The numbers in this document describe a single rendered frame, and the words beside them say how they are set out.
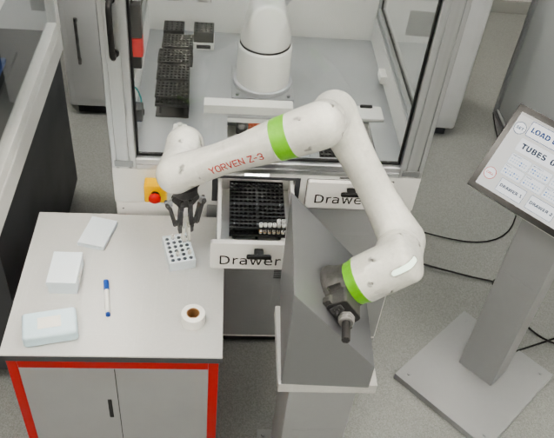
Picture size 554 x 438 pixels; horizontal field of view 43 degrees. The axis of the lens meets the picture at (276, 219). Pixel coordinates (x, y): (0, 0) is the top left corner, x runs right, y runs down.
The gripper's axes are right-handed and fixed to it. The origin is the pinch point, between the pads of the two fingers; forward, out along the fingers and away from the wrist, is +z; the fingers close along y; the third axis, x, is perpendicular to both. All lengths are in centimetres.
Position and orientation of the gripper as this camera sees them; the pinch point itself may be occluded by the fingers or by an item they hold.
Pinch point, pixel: (185, 231)
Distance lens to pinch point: 228.6
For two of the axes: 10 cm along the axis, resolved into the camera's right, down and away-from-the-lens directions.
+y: -9.5, 1.5, -2.7
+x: 3.0, 6.8, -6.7
